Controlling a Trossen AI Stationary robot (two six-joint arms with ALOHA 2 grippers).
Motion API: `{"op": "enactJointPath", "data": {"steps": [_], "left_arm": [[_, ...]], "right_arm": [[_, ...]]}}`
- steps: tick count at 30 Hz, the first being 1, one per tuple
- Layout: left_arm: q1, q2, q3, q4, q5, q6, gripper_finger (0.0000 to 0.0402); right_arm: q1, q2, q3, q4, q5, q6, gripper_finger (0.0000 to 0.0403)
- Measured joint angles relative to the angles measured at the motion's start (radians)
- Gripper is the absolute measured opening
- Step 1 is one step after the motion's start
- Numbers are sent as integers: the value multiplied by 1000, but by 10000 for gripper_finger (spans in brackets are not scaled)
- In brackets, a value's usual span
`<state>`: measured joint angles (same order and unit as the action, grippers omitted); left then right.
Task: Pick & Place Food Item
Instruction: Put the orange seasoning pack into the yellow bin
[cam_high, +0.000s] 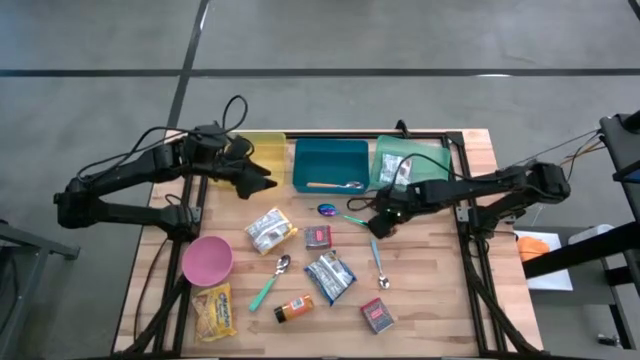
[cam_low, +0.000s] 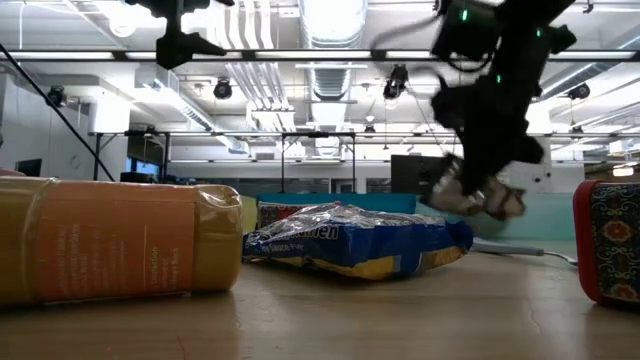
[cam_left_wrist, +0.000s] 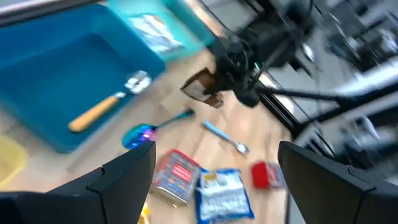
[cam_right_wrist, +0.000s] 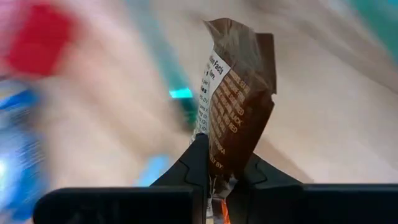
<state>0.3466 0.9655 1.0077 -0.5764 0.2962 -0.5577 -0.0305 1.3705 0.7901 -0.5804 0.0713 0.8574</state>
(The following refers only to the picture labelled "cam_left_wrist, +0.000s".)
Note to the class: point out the brown snack pouch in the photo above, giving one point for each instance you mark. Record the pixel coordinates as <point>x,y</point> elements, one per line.
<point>200,88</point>

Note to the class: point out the yellow and silver ramen packet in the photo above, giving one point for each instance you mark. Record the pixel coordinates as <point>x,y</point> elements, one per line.
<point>145,216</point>

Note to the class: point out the small red candy packet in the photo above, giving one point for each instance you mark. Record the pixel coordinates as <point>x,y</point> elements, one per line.
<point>177,177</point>

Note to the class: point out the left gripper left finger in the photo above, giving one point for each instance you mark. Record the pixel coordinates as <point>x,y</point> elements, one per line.
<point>118,193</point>

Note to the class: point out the blue plastic bin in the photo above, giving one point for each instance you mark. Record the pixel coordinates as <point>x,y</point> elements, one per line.
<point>46,77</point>

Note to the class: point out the translucent green plastic bin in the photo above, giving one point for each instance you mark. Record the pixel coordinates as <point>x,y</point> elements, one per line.
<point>192,34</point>

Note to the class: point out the blue ramen packet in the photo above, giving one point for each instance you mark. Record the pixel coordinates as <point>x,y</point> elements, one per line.
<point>222,196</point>

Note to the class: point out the iridescent rainbow spoon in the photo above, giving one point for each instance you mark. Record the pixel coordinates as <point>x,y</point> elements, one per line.
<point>136,137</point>

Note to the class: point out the red patterned spice tin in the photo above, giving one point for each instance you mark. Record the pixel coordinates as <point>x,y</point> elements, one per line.
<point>262,175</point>

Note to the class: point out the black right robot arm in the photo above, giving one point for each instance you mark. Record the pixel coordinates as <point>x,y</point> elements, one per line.
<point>289,18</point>

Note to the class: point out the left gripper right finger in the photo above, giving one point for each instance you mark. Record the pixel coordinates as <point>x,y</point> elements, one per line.
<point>335,199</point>

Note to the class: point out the yellow plastic bin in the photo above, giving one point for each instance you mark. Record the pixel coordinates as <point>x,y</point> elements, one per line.
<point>11,158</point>

